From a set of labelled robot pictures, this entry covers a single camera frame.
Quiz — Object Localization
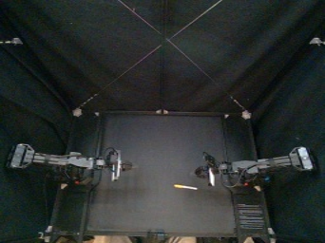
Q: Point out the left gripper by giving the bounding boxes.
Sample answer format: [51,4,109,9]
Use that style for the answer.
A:
[106,148,134,183]

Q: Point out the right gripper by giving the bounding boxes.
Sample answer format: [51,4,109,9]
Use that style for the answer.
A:
[194,162,220,188]

